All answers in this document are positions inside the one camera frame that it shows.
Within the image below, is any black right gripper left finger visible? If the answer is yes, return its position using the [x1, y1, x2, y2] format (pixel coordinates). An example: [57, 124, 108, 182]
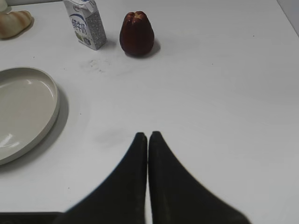
[54, 133, 147, 224]

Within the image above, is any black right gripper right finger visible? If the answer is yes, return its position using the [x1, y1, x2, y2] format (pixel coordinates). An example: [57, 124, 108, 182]
[148, 131, 250, 224]

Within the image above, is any white round plate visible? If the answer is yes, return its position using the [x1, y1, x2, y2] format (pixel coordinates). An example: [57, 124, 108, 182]
[0, 67, 60, 165]

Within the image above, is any dark red wax apple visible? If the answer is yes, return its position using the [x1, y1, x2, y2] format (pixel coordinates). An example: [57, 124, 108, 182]
[120, 11, 155, 57]

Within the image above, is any white milk carton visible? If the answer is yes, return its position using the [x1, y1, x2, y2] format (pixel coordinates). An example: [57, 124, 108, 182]
[63, 0, 107, 50]

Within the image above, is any beige croissant bread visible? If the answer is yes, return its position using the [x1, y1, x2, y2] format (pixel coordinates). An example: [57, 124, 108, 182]
[0, 11, 33, 39]

